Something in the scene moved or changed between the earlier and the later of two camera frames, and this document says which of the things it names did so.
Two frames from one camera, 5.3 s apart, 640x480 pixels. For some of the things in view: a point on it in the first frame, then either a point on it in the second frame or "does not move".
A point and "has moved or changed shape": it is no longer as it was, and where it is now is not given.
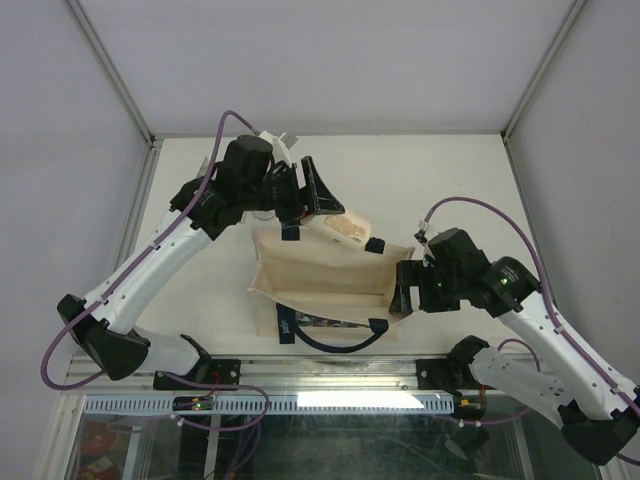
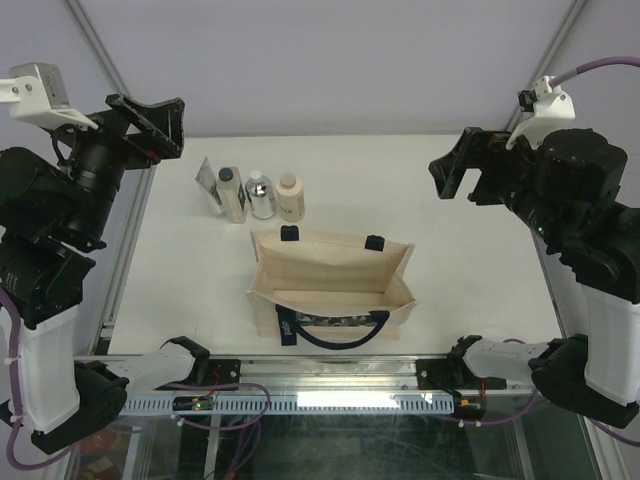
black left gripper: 321,201 → 162,137
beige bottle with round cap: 346,228 has moved or changed shape
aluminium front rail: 276,375 does not move
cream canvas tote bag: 334,296 does not move
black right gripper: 412,273 → 477,148
